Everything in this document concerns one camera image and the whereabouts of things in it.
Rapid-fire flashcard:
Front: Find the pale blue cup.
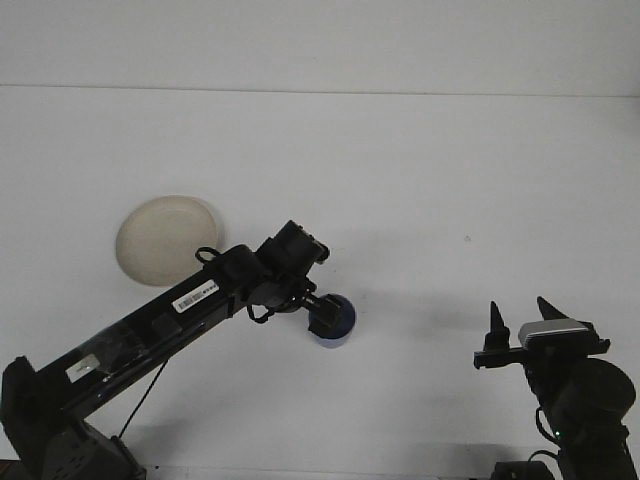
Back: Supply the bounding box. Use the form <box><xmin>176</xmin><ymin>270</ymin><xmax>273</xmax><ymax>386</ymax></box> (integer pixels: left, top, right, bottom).
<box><xmin>309</xmin><ymin>293</ymin><xmax>357</xmax><ymax>350</ymax></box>

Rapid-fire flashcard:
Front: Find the pale round plate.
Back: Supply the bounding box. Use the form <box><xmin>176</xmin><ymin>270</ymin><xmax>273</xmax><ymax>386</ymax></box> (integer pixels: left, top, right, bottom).
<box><xmin>115</xmin><ymin>194</ymin><xmax>225</xmax><ymax>288</ymax></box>

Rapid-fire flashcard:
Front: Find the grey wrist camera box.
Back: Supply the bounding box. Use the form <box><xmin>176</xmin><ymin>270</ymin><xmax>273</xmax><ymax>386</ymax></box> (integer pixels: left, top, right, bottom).
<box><xmin>517</xmin><ymin>318</ymin><xmax>595</xmax><ymax>350</ymax></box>
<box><xmin>279</xmin><ymin>219</ymin><xmax>331</xmax><ymax>266</ymax></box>

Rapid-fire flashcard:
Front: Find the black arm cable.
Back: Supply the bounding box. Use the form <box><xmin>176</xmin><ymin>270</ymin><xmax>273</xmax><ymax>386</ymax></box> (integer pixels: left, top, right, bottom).
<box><xmin>119</xmin><ymin>246</ymin><xmax>274</xmax><ymax>436</ymax></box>
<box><xmin>528</xmin><ymin>405</ymin><xmax>564</xmax><ymax>466</ymax></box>

